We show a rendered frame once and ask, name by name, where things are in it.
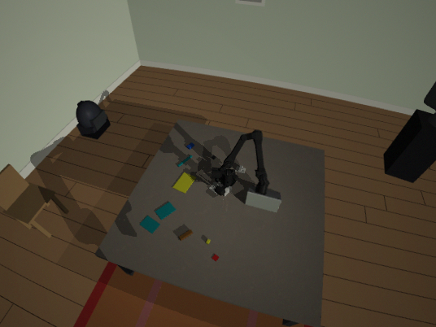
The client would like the brown rectangular bar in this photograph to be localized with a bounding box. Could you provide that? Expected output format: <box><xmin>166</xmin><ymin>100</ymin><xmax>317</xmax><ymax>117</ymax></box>
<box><xmin>179</xmin><ymin>230</ymin><xmax>192</xmax><ymax>241</ymax></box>

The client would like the yellow flat plate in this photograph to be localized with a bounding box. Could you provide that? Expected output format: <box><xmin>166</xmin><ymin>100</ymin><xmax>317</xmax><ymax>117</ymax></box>
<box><xmin>173</xmin><ymin>172</ymin><xmax>196</xmax><ymax>194</ymax></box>

